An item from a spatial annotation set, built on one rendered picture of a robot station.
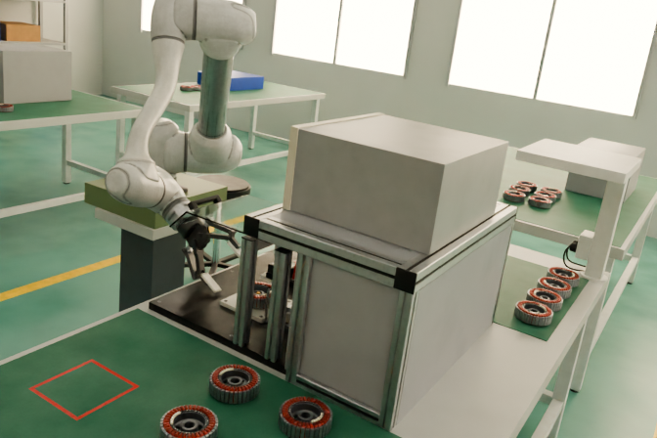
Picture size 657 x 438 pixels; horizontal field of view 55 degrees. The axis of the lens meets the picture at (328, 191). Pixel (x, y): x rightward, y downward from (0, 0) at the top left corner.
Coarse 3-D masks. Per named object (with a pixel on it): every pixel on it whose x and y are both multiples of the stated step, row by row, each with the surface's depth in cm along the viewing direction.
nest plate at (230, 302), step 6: (234, 294) 181; (222, 300) 177; (228, 300) 177; (234, 300) 178; (288, 300) 182; (228, 306) 175; (234, 306) 174; (252, 312) 172; (258, 312) 173; (264, 312) 173; (252, 318) 171; (258, 318) 170; (264, 318) 170
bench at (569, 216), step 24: (504, 168) 401; (528, 168) 409; (552, 168) 418; (648, 192) 385; (528, 216) 304; (552, 216) 309; (576, 216) 314; (624, 216) 324; (648, 216) 428; (552, 240) 288; (576, 240) 283; (624, 240) 286; (600, 312) 290; (576, 384) 298
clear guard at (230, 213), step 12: (216, 204) 167; (228, 204) 168; (240, 204) 169; (252, 204) 171; (264, 204) 172; (276, 204) 173; (180, 216) 161; (192, 216) 166; (204, 216) 157; (216, 216) 158; (228, 216) 160; (240, 216) 161; (228, 228) 153; (240, 228) 152
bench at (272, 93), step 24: (120, 96) 529; (144, 96) 509; (192, 96) 526; (240, 96) 557; (264, 96) 574; (288, 96) 592; (312, 96) 622; (120, 120) 535; (192, 120) 495; (312, 120) 645; (120, 144) 541; (288, 144) 666
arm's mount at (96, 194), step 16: (192, 176) 270; (96, 192) 245; (192, 192) 249; (208, 192) 252; (224, 192) 260; (112, 208) 242; (128, 208) 237; (144, 208) 232; (144, 224) 234; (160, 224) 234
